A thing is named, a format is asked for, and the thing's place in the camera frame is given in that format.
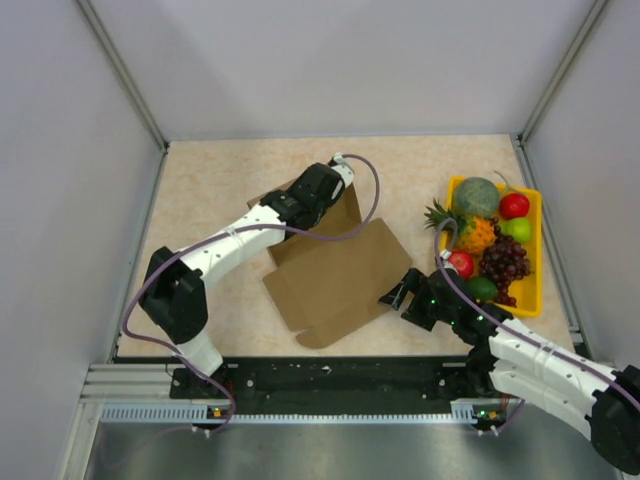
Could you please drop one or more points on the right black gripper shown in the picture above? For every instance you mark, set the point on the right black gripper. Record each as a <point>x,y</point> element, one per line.
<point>413,281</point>

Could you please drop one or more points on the brown cardboard box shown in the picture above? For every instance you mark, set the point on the brown cardboard box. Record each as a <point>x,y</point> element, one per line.
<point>325,291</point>

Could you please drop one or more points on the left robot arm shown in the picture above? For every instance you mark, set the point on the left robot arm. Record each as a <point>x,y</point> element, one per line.
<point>175,296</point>

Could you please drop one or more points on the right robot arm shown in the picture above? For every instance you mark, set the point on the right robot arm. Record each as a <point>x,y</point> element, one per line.
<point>506,356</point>

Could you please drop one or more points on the red apple near front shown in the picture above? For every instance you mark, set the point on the red apple near front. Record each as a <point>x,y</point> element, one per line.
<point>463,263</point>

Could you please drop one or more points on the red apple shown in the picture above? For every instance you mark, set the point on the red apple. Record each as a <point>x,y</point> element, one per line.
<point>463,263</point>
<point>514,205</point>

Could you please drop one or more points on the green apple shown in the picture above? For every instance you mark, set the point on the green apple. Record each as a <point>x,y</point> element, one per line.
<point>482,289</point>

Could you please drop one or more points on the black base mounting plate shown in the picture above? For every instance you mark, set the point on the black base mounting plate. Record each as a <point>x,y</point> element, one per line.
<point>331,385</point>

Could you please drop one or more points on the toy pineapple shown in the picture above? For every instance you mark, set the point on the toy pineapple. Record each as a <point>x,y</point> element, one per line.
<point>471,234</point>

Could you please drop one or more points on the dark purple grape bunch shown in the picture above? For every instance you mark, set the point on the dark purple grape bunch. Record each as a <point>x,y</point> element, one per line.
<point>503,263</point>

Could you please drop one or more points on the green netted melon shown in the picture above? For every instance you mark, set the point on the green netted melon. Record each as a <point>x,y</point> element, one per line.
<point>476,196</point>

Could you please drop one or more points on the yellow plastic fruit tray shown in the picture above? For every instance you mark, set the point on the yellow plastic fruit tray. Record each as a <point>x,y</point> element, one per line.
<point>525,230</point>

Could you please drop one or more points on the red apple at back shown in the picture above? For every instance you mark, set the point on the red apple at back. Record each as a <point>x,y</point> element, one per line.
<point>514,205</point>

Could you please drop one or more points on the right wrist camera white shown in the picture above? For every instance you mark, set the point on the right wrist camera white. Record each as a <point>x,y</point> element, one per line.
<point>443,260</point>

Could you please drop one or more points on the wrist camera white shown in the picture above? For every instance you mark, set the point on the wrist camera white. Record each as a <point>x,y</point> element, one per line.
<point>339,163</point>
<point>443,260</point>

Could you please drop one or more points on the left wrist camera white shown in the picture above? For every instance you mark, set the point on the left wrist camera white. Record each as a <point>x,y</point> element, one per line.
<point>339,163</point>

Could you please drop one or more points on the aluminium frame rail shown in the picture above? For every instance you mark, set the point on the aluminium frame rail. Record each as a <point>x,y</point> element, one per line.
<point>140,395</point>

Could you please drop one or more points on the right aluminium corner post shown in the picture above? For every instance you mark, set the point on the right aluminium corner post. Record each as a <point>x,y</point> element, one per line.
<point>586,30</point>

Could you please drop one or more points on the aluminium corner post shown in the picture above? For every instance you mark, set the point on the aluminium corner post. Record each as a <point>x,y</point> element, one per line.
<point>586,30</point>
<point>122,74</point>

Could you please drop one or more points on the left aluminium corner post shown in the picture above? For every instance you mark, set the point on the left aluminium corner post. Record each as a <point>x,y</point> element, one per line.
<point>122,74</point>

